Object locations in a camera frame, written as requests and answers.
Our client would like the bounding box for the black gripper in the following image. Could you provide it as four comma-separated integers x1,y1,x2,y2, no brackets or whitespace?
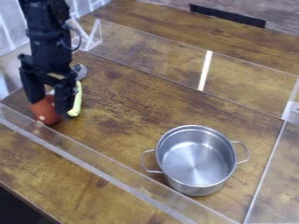
18,53,78,115

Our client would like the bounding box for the red plush mushroom toy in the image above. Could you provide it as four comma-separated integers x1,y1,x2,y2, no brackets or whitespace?
30,94,63,126

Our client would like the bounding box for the silver pot with handles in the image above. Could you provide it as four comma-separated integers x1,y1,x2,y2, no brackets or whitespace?
140,125,250,197

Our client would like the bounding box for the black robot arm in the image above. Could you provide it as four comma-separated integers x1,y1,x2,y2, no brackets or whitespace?
18,0,78,115

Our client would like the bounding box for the black bar at table back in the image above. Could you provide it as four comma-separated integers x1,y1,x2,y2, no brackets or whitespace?
190,3,267,28

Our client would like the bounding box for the clear acrylic front barrier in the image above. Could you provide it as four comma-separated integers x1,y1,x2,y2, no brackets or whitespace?
0,103,238,224

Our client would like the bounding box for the spoon with yellow-green handle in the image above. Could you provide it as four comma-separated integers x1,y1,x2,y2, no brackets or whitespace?
67,64,88,117

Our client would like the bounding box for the clear acrylic triangular bracket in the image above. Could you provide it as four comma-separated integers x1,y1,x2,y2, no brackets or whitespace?
67,17,103,52

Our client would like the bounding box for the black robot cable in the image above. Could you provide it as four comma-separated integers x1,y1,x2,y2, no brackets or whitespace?
58,20,83,52

